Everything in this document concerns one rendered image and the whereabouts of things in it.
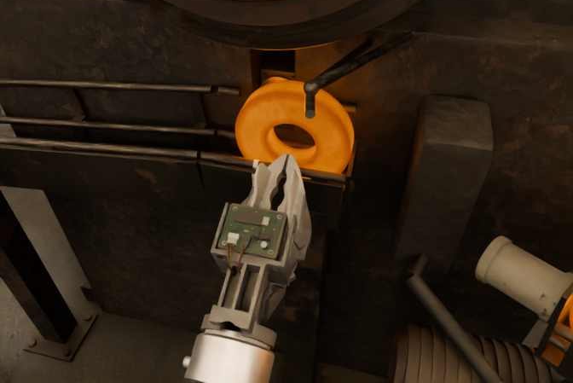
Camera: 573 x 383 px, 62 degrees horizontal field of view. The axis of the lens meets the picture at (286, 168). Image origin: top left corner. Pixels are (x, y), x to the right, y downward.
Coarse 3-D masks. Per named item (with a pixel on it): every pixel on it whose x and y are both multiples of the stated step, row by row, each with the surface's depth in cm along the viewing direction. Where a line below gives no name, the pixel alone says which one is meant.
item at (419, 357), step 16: (400, 336) 65; (416, 336) 64; (432, 336) 64; (448, 336) 64; (480, 336) 66; (400, 352) 63; (416, 352) 62; (432, 352) 62; (448, 352) 62; (496, 352) 62; (512, 352) 62; (528, 352) 63; (400, 368) 62; (416, 368) 61; (432, 368) 60; (448, 368) 60; (464, 368) 61; (496, 368) 60; (512, 368) 60; (528, 368) 60; (544, 368) 61
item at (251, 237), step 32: (224, 224) 45; (256, 224) 45; (288, 224) 48; (224, 256) 45; (256, 256) 44; (288, 256) 45; (224, 288) 44; (256, 288) 42; (224, 320) 41; (256, 320) 43
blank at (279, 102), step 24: (264, 96) 57; (288, 96) 56; (240, 120) 60; (264, 120) 59; (288, 120) 58; (312, 120) 57; (336, 120) 57; (240, 144) 63; (264, 144) 62; (336, 144) 59; (312, 168) 63; (336, 168) 61
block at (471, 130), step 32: (448, 96) 58; (416, 128) 61; (448, 128) 53; (480, 128) 53; (416, 160) 55; (448, 160) 53; (480, 160) 52; (416, 192) 57; (448, 192) 56; (416, 224) 61; (448, 224) 59; (448, 256) 63
